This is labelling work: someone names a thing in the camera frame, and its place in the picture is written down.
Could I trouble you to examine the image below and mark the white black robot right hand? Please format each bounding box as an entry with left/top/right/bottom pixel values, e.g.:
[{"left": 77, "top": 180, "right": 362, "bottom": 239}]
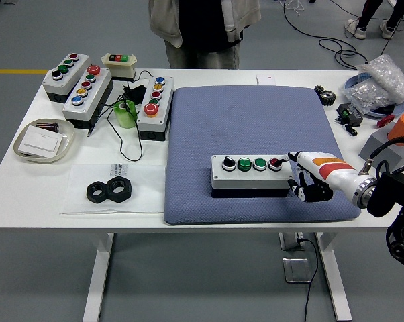
[{"left": 277, "top": 150, "right": 366, "bottom": 204}]

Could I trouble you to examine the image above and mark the four-button box with selector knob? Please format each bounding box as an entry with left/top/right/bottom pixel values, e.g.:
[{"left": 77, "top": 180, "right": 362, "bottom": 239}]
[{"left": 210, "top": 154, "right": 295, "bottom": 199}]

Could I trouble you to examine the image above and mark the five-button box, mushroom stop button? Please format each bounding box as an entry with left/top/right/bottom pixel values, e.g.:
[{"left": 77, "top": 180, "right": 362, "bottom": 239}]
[{"left": 136, "top": 76, "right": 176, "bottom": 142}]

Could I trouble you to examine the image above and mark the five-button box, blue end button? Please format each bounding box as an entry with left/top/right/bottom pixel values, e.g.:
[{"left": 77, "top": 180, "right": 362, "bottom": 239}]
[{"left": 62, "top": 64, "right": 115, "bottom": 130}]

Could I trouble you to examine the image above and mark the grey four-button control box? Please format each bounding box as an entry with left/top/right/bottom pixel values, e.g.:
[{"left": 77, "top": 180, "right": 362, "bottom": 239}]
[{"left": 42, "top": 52, "right": 92, "bottom": 104}]

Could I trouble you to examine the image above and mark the grey block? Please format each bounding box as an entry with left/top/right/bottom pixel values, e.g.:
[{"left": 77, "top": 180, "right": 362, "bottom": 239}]
[{"left": 358, "top": 129, "right": 404, "bottom": 162}]

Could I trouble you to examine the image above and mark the black module with green terminal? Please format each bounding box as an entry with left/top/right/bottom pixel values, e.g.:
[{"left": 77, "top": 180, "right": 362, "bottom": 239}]
[{"left": 336, "top": 103, "right": 364, "bottom": 127}]

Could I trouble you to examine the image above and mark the large black gear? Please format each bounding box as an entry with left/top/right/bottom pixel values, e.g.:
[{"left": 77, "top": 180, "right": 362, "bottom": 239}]
[{"left": 319, "top": 90, "right": 337, "bottom": 107}]

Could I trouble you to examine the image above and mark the red clip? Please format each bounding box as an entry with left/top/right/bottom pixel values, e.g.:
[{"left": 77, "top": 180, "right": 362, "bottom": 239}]
[{"left": 376, "top": 114, "right": 397, "bottom": 127}]

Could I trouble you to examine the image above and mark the grey box under table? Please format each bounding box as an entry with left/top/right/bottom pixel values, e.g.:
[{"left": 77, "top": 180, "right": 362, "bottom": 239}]
[{"left": 278, "top": 232, "right": 307, "bottom": 252}]

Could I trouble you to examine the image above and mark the orange cylinder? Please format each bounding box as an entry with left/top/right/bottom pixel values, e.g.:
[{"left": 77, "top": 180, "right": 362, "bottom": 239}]
[{"left": 387, "top": 113, "right": 404, "bottom": 147}]

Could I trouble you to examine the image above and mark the clear bag of metal parts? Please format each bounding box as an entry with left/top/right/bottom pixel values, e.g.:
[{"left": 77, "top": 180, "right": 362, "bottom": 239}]
[{"left": 339, "top": 80, "right": 396, "bottom": 114}]

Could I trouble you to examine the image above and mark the blue-rimmed white plate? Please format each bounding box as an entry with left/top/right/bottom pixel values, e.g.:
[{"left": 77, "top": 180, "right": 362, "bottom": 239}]
[{"left": 343, "top": 74, "right": 404, "bottom": 118}]

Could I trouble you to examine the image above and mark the metal floor socket box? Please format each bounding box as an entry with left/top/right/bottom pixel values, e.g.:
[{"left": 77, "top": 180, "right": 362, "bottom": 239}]
[{"left": 282, "top": 257, "right": 313, "bottom": 284}]

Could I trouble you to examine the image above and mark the blue-grey textured mat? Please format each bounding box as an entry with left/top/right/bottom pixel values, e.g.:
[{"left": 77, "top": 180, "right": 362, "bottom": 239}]
[{"left": 163, "top": 85, "right": 362, "bottom": 226}]

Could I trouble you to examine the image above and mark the bubble wrap bag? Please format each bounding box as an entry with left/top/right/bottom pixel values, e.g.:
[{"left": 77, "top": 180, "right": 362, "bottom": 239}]
[{"left": 358, "top": 54, "right": 404, "bottom": 107}]

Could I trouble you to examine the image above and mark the white table leg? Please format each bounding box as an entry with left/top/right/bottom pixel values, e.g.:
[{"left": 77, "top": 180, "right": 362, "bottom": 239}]
[
  {"left": 315, "top": 232, "right": 353, "bottom": 321},
  {"left": 82, "top": 232, "right": 115, "bottom": 322}
]

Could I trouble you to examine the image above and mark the person in white shoes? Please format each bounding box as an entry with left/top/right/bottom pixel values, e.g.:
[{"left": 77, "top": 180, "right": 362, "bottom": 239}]
[{"left": 344, "top": 0, "right": 404, "bottom": 40}]

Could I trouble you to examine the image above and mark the clear printed plastic bag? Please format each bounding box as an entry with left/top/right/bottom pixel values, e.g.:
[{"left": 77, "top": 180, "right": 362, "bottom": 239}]
[{"left": 60, "top": 163, "right": 168, "bottom": 215}]

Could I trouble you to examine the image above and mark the black power adapter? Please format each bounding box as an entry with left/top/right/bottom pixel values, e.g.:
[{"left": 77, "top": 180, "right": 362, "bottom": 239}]
[{"left": 122, "top": 83, "right": 148, "bottom": 101}]

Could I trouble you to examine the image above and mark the green tape roll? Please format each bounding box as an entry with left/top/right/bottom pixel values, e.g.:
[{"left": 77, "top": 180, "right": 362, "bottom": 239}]
[{"left": 113, "top": 99, "right": 138, "bottom": 129}]

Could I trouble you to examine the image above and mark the black hex nut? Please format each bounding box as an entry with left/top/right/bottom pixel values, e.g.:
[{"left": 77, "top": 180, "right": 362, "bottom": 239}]
[
  {"left": 86, "top": 180, "right": 109, "bottom": 203},
  {"left": 106, "top": 176, "right": 133, "bottom": 203}
]

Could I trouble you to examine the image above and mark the white square dish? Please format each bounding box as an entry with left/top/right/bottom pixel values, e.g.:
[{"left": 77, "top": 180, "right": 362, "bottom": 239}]
[{"left": 13, "top": 118, "right": 76, "bottom": 164}]

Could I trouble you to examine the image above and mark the dark brown cylinder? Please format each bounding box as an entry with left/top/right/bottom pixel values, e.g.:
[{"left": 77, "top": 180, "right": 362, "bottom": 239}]
[{"left": 36, "top": 121, "right": 60, "bottom": 133}]

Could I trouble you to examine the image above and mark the black power cable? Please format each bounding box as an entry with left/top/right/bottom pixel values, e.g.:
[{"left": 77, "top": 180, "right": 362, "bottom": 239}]
[{"left": 297, "top": 237, "right": 320, "bottom": 322}]

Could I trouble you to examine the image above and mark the black floor cable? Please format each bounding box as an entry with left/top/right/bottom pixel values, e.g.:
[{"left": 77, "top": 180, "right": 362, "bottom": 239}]
[{"left": 282, "top": 0, "right": 404, "bottom": 68}]

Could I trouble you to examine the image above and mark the black adapter cable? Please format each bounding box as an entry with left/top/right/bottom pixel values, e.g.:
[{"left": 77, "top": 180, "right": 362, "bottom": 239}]
[{"left": 87, "top": 69, "right": 156, "bottom": 162}]

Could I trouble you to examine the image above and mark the cream three-button switch box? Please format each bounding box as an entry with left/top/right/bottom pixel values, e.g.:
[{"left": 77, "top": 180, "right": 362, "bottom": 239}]
[{"left": 101, "top": 52, "right": 138, "bottom": 81}]

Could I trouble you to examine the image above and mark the white wall switch plate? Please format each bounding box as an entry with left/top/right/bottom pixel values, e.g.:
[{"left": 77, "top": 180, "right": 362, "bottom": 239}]
[{"left": 19, "top": 129, "right": 64, "bottom": 157}]

